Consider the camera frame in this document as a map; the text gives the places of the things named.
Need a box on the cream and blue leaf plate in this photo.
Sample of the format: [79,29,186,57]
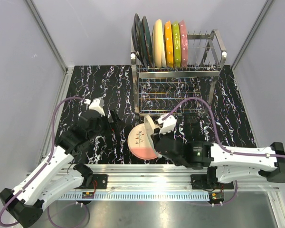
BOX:
[143,115,162,158]

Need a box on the cream and pink leaf plate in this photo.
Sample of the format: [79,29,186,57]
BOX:
[127,123,158,160]

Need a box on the cream plate with bear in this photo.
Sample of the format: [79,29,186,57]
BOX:
[161,41,167,68]

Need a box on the blue glazed plate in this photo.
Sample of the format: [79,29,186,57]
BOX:
[139,16,154,68]

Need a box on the orange polka dot plate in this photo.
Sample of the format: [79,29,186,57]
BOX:
[164,21,174,68]

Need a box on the dark striped rim plate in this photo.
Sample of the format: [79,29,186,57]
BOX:
[131,13,145,66]

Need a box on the pink bottom plate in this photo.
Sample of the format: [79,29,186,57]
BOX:
[179,20,189,67]

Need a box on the yellow wavy plate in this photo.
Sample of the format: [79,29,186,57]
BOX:
[171,21,181,68]

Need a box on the yellow plate with drawing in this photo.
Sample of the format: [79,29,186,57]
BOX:
[152,19,162,68]

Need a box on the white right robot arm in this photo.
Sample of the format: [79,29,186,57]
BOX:
[148,133,285,189]

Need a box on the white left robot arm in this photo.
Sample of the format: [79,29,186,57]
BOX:
[0,110,126,228]

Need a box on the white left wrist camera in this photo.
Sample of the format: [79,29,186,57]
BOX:
[84,97,105,116]

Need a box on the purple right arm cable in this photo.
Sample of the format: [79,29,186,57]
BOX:
[162,96,285,206]

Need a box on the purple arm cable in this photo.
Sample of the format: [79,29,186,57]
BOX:
[162,96,285,206]
[0,96,92,228]

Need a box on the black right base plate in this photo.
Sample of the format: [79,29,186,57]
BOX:
[190,174,235,191]

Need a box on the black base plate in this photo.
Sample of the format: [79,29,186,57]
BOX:
[190,174,235,191]
[76,174,108,190]

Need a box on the steel wire dish rack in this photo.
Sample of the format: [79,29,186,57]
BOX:
[131,29,227,116]

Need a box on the slotted cable duct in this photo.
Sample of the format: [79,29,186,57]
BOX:
[59,191,209,201]

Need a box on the aluminium front rail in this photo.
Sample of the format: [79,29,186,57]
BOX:
[21,163,280,192]

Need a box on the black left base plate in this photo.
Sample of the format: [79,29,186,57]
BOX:
[76,174,108,190]

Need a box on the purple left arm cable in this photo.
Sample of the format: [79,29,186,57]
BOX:
[0,96,92,228]

